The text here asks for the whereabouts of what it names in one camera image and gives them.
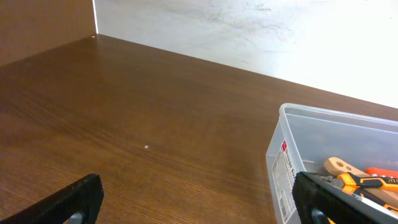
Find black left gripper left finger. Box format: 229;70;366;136
1;174;104;224

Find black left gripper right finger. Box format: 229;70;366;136
292;172;397;224

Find orange black long-nose pliers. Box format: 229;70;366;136
315;172;397;215

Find wooden handled orange scraper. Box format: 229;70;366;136
319;157;397;207

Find red handled cutting pliers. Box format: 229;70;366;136
364;167;398;179

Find clear plastic storage container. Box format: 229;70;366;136
266;103;397;223

